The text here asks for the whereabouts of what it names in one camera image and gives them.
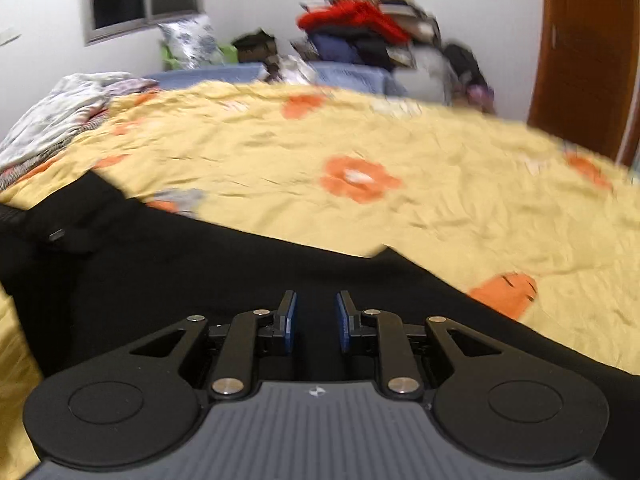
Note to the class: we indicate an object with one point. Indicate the brown wooden door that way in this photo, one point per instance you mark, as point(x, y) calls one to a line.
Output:
point(587, 71)

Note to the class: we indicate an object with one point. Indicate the black pants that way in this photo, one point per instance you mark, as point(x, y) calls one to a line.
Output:
point(90, 270)

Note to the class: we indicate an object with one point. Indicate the pile of clothes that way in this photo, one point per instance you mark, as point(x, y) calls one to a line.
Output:
point(398, 35)

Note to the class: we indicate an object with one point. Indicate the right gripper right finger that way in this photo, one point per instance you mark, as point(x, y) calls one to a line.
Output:
point(351, 328)

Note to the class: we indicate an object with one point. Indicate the floral pillow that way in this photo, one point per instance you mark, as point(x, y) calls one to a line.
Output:
point(189, 36)

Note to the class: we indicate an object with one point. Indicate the yellow floral bed quilt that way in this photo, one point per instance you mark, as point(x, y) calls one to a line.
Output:
point(546, 234)

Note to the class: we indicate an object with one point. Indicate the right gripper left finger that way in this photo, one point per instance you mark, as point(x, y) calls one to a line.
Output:
point(278, 325)

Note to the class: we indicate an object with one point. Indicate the patterned folded blanket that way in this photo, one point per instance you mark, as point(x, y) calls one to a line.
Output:
point(77, 103)

